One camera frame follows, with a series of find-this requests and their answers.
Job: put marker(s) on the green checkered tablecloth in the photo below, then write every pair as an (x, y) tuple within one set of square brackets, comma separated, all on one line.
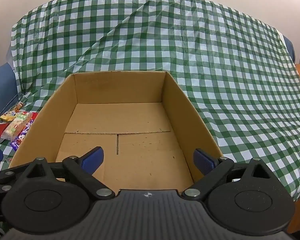
[(190, 55)]

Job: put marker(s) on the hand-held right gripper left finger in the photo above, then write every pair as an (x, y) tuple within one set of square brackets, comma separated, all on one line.
[(93, 158)]

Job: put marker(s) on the orange red snack packet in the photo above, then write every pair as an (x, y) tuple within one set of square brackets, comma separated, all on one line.
[(17, 107)]

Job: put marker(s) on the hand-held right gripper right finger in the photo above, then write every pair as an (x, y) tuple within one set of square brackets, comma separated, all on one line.
[(203, 161)]

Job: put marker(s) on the red chips packet blue bottom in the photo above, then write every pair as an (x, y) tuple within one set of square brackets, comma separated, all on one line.
[(34, 116)]

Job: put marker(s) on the blue sofa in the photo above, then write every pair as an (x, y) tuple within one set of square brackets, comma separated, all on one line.
[(1, 87)]

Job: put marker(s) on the yellow snack packet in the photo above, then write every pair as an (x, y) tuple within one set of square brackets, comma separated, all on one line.
[(6, 117)]

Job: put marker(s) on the cardboard box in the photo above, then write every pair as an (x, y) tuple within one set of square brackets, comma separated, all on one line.
[(120, 120)]

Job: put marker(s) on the clear green label bread packet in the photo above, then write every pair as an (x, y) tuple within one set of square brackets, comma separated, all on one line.
[(15, 126)]

